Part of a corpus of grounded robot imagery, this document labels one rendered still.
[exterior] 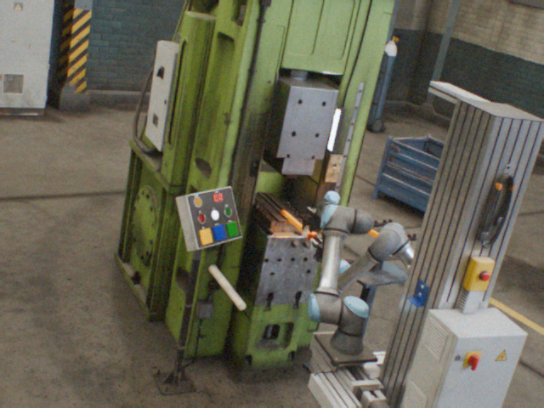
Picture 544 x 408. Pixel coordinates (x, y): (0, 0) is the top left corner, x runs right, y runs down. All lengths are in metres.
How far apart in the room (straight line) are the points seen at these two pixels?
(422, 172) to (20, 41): 4.67
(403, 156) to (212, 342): 4.01
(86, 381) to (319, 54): 2.22
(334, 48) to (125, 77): 6.22
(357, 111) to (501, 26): 8.27
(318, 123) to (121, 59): 6.22
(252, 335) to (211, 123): 1.28
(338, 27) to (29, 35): 5.26
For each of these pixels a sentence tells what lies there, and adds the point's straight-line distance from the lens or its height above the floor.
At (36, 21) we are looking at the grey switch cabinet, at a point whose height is 1.11.
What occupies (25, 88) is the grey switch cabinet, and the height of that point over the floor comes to 0.33.
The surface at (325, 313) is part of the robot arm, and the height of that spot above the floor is 0.99.
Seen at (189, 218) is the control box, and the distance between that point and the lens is 3.66.
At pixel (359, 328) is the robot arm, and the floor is 0.95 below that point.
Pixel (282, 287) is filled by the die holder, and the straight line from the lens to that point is 4.30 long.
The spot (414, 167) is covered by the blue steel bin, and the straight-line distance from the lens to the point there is 7.86.
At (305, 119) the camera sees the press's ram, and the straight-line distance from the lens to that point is 3.98.
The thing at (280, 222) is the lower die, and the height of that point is 0.98.
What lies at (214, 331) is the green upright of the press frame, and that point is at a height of 0.19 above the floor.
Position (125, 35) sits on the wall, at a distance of 9.95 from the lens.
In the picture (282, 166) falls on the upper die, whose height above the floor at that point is 1.32.
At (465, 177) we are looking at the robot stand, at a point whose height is 1.77.
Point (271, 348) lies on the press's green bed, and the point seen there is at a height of 0.15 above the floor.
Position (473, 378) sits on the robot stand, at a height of 1.04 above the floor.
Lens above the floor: 2.47
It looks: 20 degrees down
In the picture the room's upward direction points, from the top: 12 degrees clockwise
